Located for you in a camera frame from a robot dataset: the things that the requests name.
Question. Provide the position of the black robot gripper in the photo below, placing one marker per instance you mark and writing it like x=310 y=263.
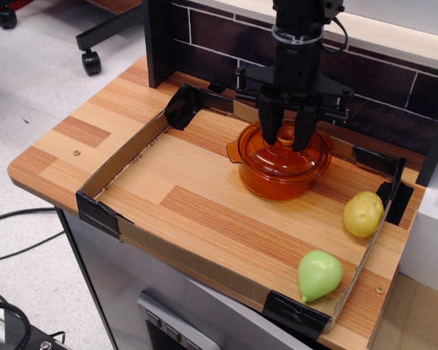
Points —
x=295 y=82

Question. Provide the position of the orange transparent pot lid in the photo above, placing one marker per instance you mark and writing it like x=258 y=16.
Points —
x=279 y=161

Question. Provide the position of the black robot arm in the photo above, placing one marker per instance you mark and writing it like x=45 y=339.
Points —
x=304 y=17

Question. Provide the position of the orange transparent plastic pot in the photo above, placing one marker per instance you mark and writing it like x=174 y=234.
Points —
x=277 y=190

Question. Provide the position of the dark brick backsplash panel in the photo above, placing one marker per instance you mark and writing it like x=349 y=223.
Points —
x=395 y=102

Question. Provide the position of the yellow plastic potato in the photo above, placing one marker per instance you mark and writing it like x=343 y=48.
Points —
x=363 y=213

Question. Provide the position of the green plastic pear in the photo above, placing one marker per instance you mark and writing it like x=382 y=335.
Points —
x=319 y=274

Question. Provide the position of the grey toy oven front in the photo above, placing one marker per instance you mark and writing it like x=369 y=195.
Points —
x=168 y=329

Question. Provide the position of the black chair base with casters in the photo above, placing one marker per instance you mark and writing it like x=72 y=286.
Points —
x=125 y=15

